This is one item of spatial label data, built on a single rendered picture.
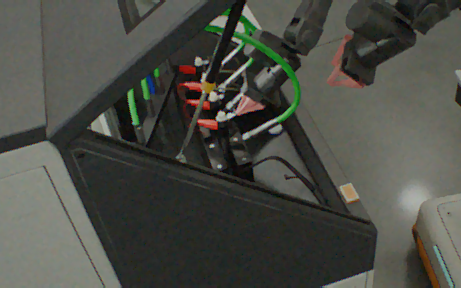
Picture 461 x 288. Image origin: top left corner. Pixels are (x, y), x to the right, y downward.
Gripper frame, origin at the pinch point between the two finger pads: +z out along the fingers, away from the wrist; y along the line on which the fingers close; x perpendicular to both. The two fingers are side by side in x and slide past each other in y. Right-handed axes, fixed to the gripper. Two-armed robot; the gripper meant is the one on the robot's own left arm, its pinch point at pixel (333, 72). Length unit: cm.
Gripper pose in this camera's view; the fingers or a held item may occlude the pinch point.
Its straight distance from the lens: 118.7
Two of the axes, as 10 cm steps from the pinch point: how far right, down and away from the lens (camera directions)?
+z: -5.3, 2.8, 8.0
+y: -2.8, 8.3, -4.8
